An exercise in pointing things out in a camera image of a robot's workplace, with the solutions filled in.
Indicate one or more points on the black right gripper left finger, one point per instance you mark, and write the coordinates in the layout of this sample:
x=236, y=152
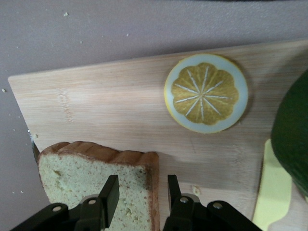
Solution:
x=110, y=195

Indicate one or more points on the green avocado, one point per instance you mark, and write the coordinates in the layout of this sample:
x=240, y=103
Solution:
x=293, y=134

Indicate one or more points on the wooden cutting board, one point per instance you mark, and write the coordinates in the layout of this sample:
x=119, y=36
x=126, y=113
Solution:
x=120, y=101

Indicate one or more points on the yellow plastic knife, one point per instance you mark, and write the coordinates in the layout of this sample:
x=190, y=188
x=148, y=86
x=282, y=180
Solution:
x=272, y=190

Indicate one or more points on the brown bread sandwich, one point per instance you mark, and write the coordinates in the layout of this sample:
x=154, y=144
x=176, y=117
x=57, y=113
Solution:
x=79, y=175

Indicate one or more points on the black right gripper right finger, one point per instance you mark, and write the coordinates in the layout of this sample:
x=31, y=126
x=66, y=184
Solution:
x=174, y=192

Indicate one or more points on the lemon slice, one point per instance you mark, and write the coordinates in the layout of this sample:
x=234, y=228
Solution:
x=205, y=93

